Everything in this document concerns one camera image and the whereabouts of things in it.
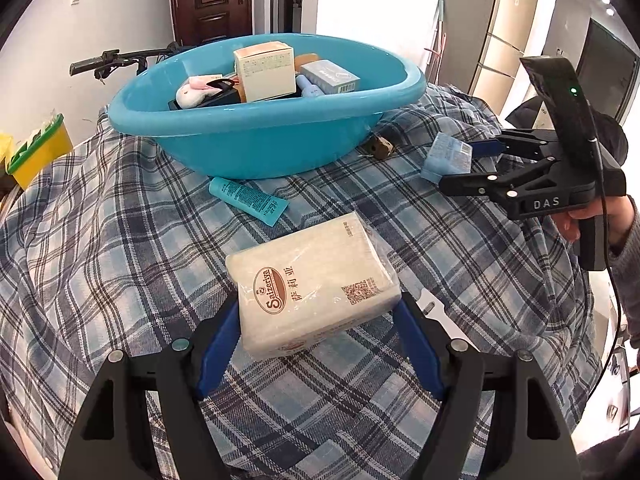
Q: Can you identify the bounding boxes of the grey-blue barcode box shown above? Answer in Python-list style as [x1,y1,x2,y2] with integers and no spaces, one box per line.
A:
[300,60,362,95]

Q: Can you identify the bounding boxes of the black wall screen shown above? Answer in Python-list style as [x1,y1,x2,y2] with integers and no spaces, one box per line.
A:
[575,17,640,126]

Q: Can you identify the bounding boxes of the person's right hand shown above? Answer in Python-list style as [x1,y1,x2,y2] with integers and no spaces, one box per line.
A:
[555,194,640,261]

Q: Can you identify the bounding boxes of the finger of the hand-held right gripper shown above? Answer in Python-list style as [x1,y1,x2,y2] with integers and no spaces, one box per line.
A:
[469,129,558,161]
[438,156,568,208]

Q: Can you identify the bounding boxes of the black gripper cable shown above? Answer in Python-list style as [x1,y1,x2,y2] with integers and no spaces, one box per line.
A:
[590,137,624,423]

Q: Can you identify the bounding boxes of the bicycle handlebar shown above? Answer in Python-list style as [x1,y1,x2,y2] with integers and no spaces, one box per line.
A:
[69,42,191,82]

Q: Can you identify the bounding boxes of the yellow bin with green rim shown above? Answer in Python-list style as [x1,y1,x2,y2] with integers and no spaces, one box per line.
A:
[5,114,74,191]

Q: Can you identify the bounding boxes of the blue plastic basin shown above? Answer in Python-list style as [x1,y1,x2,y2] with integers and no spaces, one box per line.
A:
[107,34,427,180]

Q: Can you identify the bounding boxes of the dark brown door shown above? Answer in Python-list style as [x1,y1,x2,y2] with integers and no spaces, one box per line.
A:
[169,0,253,46]

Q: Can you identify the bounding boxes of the black flat box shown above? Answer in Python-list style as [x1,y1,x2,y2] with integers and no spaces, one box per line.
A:
[167,77,246,111]

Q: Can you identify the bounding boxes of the cream square box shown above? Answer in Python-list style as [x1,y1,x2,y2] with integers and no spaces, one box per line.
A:
[233,41,297,103]

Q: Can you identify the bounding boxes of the beige refrigerator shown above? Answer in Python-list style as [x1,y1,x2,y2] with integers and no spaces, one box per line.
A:
[470,0,541,111]

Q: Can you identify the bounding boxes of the white tissue pack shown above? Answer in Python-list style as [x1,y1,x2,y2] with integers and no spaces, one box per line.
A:
[225,211,402,361]

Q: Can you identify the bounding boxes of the yellow plastic bag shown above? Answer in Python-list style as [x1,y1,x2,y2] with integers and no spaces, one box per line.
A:
[0,132,15,173]

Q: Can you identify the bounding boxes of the white plastic tool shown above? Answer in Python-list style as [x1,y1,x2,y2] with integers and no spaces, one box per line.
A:
[414,287,468,343]

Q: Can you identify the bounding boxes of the small brown plush keychain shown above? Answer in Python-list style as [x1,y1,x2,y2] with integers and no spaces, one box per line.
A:
[367,134,396,161]

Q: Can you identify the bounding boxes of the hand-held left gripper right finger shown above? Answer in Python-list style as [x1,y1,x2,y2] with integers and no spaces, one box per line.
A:
[395,291,583,480]

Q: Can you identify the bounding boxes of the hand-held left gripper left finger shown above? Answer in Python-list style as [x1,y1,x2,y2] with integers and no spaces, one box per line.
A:
[57,296,241,480]

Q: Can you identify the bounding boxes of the pink rabbit plush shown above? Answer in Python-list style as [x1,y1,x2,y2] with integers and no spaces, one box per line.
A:
[175,76,223,110]

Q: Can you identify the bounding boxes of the teal tube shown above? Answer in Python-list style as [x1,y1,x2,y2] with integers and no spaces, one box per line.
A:
[208,176,290,226]

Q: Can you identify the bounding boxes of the blue plaid cloth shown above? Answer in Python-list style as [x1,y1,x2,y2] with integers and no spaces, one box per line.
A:
[0,82,596,480]

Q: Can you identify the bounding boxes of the light blue patterned box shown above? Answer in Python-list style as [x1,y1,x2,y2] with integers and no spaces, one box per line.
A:
[420,132,473,184]

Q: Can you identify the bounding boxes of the blue bottle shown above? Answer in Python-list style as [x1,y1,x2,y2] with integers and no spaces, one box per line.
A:
[295,74,321,98]

